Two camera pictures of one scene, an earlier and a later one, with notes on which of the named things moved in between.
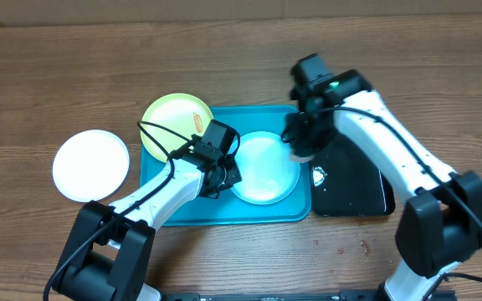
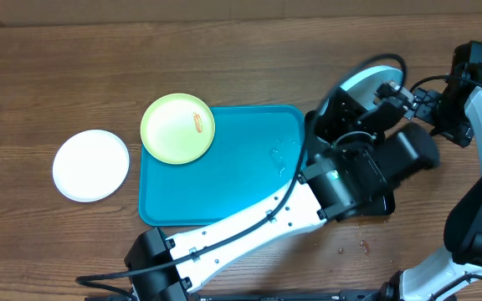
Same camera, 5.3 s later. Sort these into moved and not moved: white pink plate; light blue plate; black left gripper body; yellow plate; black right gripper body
Moved: light blue plate; black left gripper body; black right gripper body
Not moved: white pink plate; yellow plate
